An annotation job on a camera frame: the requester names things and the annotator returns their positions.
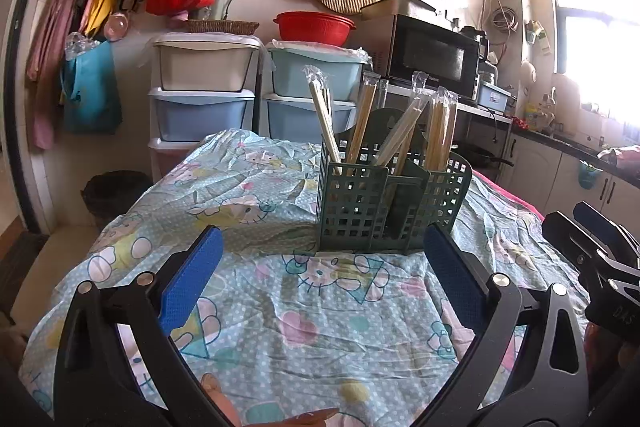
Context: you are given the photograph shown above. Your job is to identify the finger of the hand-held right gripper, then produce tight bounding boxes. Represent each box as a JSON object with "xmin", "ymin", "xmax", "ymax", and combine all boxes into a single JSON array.
[
  {"xmin": 572, "ymin": 201, "xmax": 640, "ymax": 269},
  {"xmin": 542, "ymin": 209, "xmax": 640, "ymax": 289}
]

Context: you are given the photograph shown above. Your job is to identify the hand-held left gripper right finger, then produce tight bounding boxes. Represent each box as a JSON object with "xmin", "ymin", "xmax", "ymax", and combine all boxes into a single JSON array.
[{"xmin": 415, "ymin": 222, "xmax": 590, "ymax": 427}]

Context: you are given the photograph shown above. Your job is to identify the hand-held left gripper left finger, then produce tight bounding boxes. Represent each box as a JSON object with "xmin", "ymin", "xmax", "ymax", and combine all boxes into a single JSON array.
[{"xmin": 54, "ymin": 224, "xmax": 226, "ymax": 427}]

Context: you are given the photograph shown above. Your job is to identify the green perforated utensil holder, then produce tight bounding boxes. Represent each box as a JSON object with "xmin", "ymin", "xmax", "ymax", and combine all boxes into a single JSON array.
[{"xmin": 317, "ymin": 108, "xmax": 473, "ymax": 253}]

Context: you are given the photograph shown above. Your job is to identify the group of bamboo chopsticks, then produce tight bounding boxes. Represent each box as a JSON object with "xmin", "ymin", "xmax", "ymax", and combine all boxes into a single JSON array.
[{"xmin": 301, "ymin": 66, "xmax": 458, "ymax": 178}]

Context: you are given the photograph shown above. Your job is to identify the person's right hand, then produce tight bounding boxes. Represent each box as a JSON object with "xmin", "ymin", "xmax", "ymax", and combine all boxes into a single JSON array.
[{"xmin": 582, "ymin": 322, "xmax": 626, "ymax": 389}]

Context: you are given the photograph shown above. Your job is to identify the blue hanging pocket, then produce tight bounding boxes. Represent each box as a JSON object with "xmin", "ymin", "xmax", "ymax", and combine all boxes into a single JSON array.
[{"xmin": 577, "ymin": 159, "xmax": 601, "ymax": 188}]

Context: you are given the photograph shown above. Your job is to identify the white kitchen cabinets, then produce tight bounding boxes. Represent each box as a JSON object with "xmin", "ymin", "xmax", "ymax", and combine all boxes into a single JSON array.
[{"xmin": 500, "ymin": 129, "xmax": 640, "ymax": 228}]

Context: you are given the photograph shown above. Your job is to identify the pink fleece blanket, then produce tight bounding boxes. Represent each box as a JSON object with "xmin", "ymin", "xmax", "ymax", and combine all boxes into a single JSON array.
[{"xmin": 472, "ymin": 169, "xmax": 546, "ymax": 223}]

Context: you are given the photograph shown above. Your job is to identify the light blue cartoon bed sheet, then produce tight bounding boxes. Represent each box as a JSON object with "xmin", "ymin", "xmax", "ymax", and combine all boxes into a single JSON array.
[{"xmin": 19, "ymin": 128, "xmax": 591, "ymax": 427}]

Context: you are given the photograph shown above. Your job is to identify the dark trash bin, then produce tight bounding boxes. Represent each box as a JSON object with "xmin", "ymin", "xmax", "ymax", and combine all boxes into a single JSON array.
[{"xmin": 81, "ymin": 170, "xmax": 153, "ymax": 230}]

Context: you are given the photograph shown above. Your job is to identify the black frying pan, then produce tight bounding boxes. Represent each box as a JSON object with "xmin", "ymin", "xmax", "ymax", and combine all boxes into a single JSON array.
[{"xmin": 452, "ymin": 144, "xmax": 514, "ymax": 168}]

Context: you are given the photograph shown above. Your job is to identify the pink storage bin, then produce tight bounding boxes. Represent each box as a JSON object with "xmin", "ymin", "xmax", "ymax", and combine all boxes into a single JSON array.
[{"xmin": 149, "ymin": 138, "xmax": 202, "ymax": 184}]

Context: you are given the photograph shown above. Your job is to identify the yellow counter item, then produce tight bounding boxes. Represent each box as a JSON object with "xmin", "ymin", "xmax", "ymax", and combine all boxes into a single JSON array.
[{"xmin": 524, "ymin": 102, "xmax": 556, "ymax": 130}]

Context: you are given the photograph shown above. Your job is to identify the pale cutting board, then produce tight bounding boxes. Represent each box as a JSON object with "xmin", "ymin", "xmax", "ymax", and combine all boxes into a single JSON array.
[{"xmin": 552, "ymin": 73, "xmax": 581, "ymax": 130}]

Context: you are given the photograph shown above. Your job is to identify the stainless steel shelf table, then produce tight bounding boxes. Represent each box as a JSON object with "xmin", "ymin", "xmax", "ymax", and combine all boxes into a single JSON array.
[{"xmin": 372, "ymin": 82, "xmax": 516, "ymax": 168}]

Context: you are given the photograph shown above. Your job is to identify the blue-grey dish box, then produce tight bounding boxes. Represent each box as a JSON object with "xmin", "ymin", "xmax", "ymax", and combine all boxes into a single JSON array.
[{"xmin": 475, "ymin": 84, "xmax": 512, "ymax": 112}]

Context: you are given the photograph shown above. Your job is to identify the steel electric cooker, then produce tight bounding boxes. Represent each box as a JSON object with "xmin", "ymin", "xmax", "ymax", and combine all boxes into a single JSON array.
[{"xmin": 477, "ymin": 62, "xmax": 501, "ymax": 86}]

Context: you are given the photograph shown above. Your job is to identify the dark framed window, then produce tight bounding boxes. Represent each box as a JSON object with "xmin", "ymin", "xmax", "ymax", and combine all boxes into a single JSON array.
[{"xmin": 545, "ymin": 0, "xmax": 640, "ymax": 118}]

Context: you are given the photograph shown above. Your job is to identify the blue tote bag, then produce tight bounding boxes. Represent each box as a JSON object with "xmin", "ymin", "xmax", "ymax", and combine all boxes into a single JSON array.
[{"xmin": 61, "ymin": 39, "xmax": 123, "ymax": 134}]

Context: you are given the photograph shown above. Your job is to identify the white storage bin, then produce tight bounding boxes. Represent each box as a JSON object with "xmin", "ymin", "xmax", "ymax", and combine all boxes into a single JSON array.
[{"xmin": 152, "ymin": 33, "xmax": 264, "ymax": 92}]

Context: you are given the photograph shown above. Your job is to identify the dark blender jug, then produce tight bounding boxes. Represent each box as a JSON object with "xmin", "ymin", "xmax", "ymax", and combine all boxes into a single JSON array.
[{"xmin": 460, "ymin": 26, "xmax": 490, "ymax": 62}]

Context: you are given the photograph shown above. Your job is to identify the black microwave oven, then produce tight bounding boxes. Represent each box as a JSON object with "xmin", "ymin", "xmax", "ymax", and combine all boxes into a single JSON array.
[{"xmin": 385, "ymin": 13, "xmax": 482, "ymax": 100}]

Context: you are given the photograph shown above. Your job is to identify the brown wicker basket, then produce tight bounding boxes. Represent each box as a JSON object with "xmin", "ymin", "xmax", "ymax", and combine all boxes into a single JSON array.
[{"xmin": 187, "ymin": 19, "xmax": 261, "ymax": 35}]

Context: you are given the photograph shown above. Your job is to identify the pink round hanging item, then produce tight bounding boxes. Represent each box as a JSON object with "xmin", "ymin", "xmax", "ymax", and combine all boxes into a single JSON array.
[{"xmin": 105, "ymin": 12, "xmax": 130, "ymax": 40}]

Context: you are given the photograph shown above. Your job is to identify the pink hanging cloth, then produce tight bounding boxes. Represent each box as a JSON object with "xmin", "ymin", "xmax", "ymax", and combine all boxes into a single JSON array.
[{"xmin": 27, "ymin": 0, "xmax": 86, "ymax": 150}]

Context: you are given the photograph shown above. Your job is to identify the red plastic basin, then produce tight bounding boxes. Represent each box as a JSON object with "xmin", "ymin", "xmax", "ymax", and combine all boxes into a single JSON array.
[{"xmin": 273, "ymin": 11, "xmax": 357, "ymax": 48}]

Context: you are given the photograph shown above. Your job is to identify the green white wall holder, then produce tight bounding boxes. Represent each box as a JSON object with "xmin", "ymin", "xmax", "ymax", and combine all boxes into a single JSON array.
[{"xmin": 525, "ymin": 21, "xmax": 551, "ymax": 52}]

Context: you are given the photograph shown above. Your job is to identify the grey water hoses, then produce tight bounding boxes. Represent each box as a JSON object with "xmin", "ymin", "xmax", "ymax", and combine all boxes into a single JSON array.
[{"xmin": 481, "ymin": 0, "xmax": 519, "ymax": 58}]

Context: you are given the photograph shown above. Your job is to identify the dark door frame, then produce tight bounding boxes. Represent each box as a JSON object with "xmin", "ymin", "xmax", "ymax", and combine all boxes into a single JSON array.
[{"xmin": 2, "ymin": 0, "xmax": 76, "ymax": 235}]

